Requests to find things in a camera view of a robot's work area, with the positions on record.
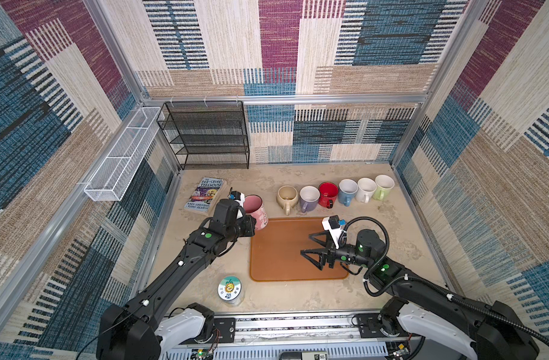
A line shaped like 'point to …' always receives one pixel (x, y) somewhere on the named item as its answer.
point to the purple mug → (309, 198)
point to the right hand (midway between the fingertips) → (306, 248)
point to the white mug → (366, 187)
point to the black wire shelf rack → (206, 134)
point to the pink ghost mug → (253, 205)
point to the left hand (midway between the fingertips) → (255, 216)
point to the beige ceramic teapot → (287, 196)
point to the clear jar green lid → (229, 291)
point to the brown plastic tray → (276, 246)
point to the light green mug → (384, 184)
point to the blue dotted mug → (347, 189)
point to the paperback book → (205, 195)
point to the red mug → (328, 194)
